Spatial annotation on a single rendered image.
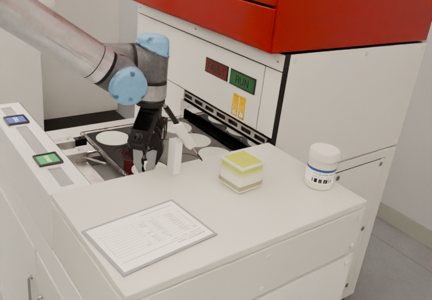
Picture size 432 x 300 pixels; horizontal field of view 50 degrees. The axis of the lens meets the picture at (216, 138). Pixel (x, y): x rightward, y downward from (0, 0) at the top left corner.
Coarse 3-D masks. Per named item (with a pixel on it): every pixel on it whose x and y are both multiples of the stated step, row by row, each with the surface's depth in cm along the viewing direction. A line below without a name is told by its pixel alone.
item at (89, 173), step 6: (78, 162) 129; (84, 162) 129; (78, 168) 126; (84, 168) 126; (90, 168) 126; (84, 174) 123; (90, 174) 123; (96, 174) 124; (90, 180) 121; (96, 180) 121; (102, 180) 121
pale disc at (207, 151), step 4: (204, 148) 140; (208, 148) 141; (212, 148) 141; (216, 148) 141; (220, 148) 142; (200, 152) 138; (204, 152) 138; (208, 152) 138; (212, 152) 139; (216, 152) 139; (220, 152) 139; (224, 152) 139; (200, 156) 135; (204, 156) 136; (208, 156) 136
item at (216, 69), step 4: (208, 60) 150; (208, 64) 151; (212, 64) 149; (216, 64) 147; (208, 68) 151; (212, 68) 149; (216, 68) 148; (220, 68) 146; (224, 68) 144; (212, 72) 150; (216, 72) 148; (220, 72) 146; (224, 72) 144; (220, 76) 146; (224, 76) 145
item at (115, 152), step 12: (168, 120) 157; (180, 120) 158; (96, 132) 143; (168, 132) 148; (192, 132) 150; (204, 132) 151; (96, 144) 136; (216, 144) 144; (120, 156) 130; (144, 156) 132; (192, 156) 135
